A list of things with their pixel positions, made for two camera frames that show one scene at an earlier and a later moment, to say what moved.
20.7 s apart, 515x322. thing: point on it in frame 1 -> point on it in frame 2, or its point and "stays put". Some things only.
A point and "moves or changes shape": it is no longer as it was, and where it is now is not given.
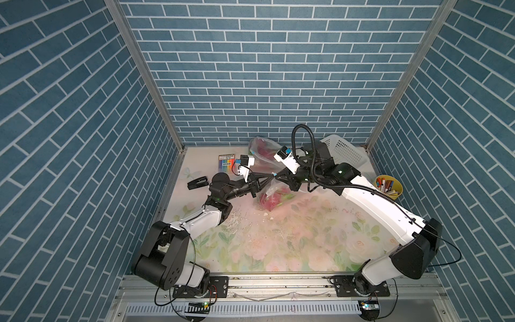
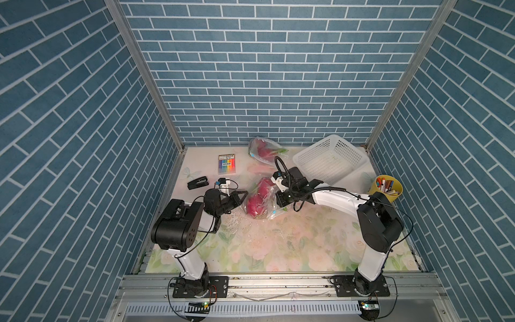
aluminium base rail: [411, 298] stays put
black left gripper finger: [254, 178] -> [236, 198]
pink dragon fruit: [271, 200] moves or changes shape
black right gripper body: [304, 175] -> [288, 196]
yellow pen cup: [388, 186] stays put
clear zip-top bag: [274, 194] moves or changes shape
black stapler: [198, 182] stays put
